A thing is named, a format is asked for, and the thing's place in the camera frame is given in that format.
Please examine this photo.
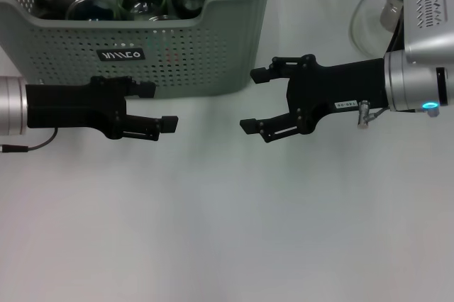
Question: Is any gripper cable with plug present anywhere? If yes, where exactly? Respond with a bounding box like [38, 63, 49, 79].
[357, 100, 388, 129]
[0, 77, 60, 154]

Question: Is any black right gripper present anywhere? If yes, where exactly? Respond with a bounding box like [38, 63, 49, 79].
[239, 53, 392, 144]

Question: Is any left gripper cable with plug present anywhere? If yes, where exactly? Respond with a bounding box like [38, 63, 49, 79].
[0, 77, 60, 154]

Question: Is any grey-green perforated storage bin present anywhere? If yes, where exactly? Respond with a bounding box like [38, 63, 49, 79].
[0, 0, 281, 99]

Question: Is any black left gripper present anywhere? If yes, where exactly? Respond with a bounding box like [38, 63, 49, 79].
[26, 74, 179, 142]

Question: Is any glass teapot black handle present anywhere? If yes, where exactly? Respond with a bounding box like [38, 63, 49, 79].
[349, 0, 407, 58]

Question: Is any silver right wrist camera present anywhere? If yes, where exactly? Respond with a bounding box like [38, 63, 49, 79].
[402, 0, 454, 66]

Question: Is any right gripper cable with plug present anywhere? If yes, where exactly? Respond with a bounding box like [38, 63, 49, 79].
[357, 100, 388, 129]

